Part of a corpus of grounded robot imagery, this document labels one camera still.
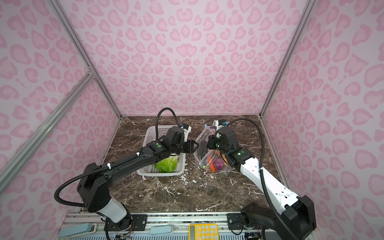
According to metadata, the yellow calculator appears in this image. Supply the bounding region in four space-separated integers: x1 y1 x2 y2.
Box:
189 223 220 240

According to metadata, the light blue oval case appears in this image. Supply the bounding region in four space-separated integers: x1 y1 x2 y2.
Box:
150 225 174 235

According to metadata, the dark toy eggplant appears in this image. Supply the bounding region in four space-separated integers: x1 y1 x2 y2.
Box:
199 141 209 159

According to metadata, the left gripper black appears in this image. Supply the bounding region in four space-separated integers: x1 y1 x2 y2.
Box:
170 138 201 155

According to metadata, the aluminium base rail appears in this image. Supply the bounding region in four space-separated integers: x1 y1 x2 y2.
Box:
60 212 280 240

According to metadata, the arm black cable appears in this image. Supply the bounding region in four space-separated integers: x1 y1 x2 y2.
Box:
53 107 181 208
226 117 301 240

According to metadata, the green white toy cabbage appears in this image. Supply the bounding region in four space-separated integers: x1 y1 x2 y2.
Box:
155 155 179 173

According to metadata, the clear zip top bag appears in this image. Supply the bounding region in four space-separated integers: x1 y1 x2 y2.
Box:
194 121 232 175

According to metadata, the yellow toy potato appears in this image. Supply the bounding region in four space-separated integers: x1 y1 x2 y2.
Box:
221 154 230 166

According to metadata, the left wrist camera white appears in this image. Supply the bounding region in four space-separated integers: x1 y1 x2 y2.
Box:
180 124 192 142

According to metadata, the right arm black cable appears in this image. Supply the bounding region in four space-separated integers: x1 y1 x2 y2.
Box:
226 117 301 240

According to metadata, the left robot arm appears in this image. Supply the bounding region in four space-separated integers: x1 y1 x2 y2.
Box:
77 124 199 231

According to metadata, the white perforated plastic basket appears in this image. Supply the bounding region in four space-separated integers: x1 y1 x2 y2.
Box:
136 125 187 177

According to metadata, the purple toy onion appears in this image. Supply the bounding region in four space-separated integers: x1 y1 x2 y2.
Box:
213 158 225 172

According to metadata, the grey remote left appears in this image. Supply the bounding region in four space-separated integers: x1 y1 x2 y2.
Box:
58 223 98 240

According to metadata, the orange toy carrot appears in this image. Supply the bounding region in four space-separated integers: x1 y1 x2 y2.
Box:
207 151 215 173

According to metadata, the aluminium frame strut left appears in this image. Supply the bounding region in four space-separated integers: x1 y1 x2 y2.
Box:
1 71 95 193

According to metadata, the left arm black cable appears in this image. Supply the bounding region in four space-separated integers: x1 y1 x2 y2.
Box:
53 107 181 208

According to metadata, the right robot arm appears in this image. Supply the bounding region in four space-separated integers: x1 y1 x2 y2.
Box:
207 127 317 240

